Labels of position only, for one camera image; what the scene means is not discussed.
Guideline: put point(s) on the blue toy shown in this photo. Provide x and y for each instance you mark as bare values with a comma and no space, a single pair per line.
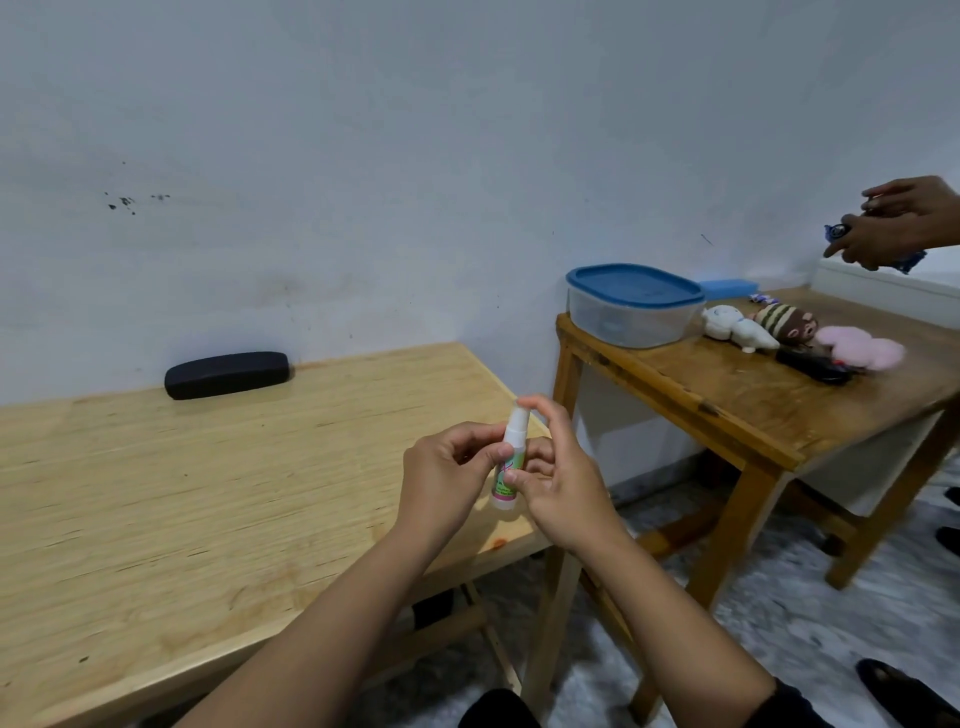
911,261

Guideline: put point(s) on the flat blue box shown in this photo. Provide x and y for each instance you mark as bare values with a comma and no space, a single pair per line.
729,288

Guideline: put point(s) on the black sleeve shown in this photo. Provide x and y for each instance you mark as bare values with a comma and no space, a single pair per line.
787,711

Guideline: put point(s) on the black oblong object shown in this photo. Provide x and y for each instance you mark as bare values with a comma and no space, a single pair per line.
814,366

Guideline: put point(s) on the light wooden table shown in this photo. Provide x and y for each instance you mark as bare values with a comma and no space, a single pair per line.
187,487

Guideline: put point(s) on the person's left thumb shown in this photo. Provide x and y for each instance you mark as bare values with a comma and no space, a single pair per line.
489,454

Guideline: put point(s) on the person's right hand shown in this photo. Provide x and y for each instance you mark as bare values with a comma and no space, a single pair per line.
566,495

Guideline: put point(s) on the brown striped plush toy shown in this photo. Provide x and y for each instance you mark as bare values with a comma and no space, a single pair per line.
787,322

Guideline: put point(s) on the pink plush toy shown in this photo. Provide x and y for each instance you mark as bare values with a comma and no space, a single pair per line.
862,349

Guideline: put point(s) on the person's right thumb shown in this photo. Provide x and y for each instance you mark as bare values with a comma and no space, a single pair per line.
520,480

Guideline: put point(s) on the small colourful wrapper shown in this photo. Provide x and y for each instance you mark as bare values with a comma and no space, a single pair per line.
763,299

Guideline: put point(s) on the black trousers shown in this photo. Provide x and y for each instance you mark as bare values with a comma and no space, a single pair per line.
499,711

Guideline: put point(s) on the person's left forearm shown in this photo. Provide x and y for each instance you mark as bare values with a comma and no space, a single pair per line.
322,637

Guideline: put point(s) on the person's right middle finger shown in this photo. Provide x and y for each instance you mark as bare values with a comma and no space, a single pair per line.
540,448

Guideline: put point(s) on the black sandal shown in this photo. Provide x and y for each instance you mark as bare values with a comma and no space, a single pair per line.
911,697

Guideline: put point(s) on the white plush toy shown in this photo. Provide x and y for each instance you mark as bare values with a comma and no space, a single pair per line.
731,326

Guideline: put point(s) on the dark wooden table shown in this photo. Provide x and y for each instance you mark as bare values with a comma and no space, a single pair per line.
750,405

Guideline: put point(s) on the black glasses case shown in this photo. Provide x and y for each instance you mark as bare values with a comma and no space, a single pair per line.
226,375

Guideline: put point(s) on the person's left hand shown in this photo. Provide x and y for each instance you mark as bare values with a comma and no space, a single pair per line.
435,484

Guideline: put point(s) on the person's right forearm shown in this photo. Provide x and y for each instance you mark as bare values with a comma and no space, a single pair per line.
667,637

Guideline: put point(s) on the clear container with blue lid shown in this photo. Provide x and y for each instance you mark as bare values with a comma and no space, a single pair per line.
630,307

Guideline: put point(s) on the small white spray bottle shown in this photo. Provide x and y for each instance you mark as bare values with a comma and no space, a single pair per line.
516,435

